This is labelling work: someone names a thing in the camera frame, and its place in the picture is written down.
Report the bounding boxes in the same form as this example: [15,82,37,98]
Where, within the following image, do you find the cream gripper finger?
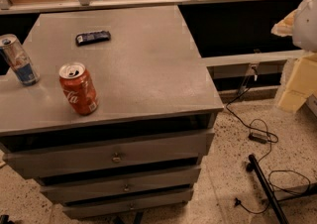
[277,53,317,113]
[271,10,296,37]

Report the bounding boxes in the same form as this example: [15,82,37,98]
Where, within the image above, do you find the blue rxbar blueberry bar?
[75,31,111,47]

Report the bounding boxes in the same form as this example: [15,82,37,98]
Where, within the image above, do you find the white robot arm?
[271,0,317,112]

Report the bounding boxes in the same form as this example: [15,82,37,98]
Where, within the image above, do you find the red coca-cola can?
[58,62,98,115]

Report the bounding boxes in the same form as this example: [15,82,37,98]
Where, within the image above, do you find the silver blue red bull can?
[0,34,40,86]

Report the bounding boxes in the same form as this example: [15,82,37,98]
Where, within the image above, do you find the cardboard box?
[306,95,317,117]

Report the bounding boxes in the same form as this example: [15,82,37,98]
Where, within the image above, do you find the black stand leg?
[248,155,289,224]

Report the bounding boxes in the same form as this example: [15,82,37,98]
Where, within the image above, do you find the top grey drawer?
[4,129,214,179]

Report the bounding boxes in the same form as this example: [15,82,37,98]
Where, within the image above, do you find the grey drawer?
[62,188,193,219]
[41,166,201,203]
[4,129,214,179]

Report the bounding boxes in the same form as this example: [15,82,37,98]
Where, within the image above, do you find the middle grey drawer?
[41,166,201,203]

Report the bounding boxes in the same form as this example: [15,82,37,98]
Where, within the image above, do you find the bottom grey drawer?
[62,188,193,219]

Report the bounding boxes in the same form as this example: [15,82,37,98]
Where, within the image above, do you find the grey drawer cabinet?
[0,6,223,208]

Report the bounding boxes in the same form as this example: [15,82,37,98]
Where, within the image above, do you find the black floor cable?
[225,85,312,216]

